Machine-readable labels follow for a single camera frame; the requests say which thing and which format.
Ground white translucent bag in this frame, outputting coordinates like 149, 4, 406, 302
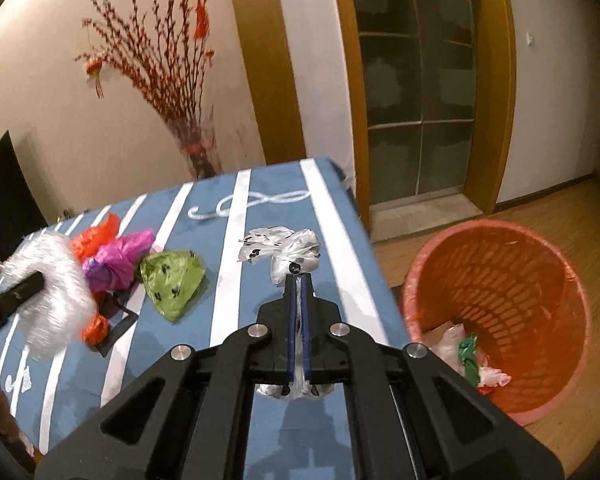
1, 231, 97, 361

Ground clear plastic bag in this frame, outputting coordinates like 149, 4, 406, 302
422, 322, 512, 394

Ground dark green plastic bag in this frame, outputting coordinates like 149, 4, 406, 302
457, 333, 480, 387

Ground orange plastic bag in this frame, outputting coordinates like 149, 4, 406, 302
71, 212, 120, 347

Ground light green plastic bag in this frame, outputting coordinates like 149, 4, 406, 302
137, 249, 206, 322

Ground white black-spotted plastic bag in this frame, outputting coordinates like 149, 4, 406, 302
238, 226, 335, 401

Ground orange lined trash basket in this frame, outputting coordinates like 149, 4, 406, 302
401, 219, 592, 426

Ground blue white striped tablecloth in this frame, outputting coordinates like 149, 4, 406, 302
0, 159, 408, 479

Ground black television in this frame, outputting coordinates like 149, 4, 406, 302
0, 131, 47, 261

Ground magenta purple plastic bag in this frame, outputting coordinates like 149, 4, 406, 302
82, 229, 156, 294

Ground glass vase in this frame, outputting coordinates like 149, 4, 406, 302
168, 117, 223, 181

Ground red dried branches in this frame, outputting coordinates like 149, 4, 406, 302
74, 0, 217, 151

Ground glass panel door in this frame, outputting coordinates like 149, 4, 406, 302
353, 0, 476, 207

